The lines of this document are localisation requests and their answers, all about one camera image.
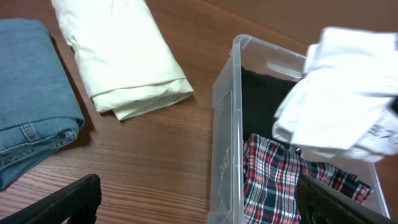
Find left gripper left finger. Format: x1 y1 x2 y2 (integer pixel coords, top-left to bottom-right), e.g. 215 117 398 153
1 174 102 224

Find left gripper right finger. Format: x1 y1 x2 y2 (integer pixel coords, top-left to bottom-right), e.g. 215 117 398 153
295 174 397 224

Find red blue plaid shirt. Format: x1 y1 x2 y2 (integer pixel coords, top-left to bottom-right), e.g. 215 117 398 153
243 134 373 224

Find white printed t-shirt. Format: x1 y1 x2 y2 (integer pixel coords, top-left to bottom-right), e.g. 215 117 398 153
272 27 397 162

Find black garment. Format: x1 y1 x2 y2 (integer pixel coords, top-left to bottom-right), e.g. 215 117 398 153
241 67 295 141

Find clear plastic storage container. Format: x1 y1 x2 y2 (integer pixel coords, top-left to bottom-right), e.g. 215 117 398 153
207 34 389 223

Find blue folded jeans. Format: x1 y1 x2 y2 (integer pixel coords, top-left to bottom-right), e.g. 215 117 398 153
1 19 85 190

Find cream folded cloth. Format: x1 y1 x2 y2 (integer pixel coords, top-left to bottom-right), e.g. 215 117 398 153
51 0 193 121

